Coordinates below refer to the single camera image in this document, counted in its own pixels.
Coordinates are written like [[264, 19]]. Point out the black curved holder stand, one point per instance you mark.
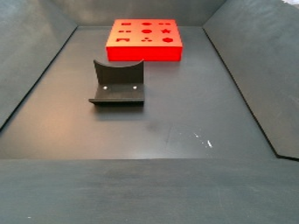
[[119, 78]]

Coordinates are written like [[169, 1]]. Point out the red shape-sorter box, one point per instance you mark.
[[144, 39]]

